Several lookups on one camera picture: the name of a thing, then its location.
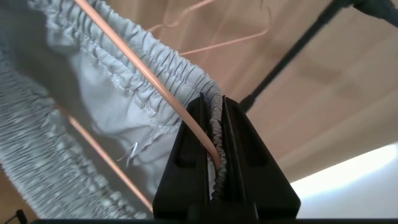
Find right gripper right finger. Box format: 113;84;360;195
221;95;302;218

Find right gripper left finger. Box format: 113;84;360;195
152;92;216;218

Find pale grey shorts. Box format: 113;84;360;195
0;0;228;220

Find pink clothes hanger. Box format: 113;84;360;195
52;0;223;214
146;0;271;57

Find black clothes rack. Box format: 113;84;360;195
239;0;398;113

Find beige curtain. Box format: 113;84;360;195
105;0;398;184

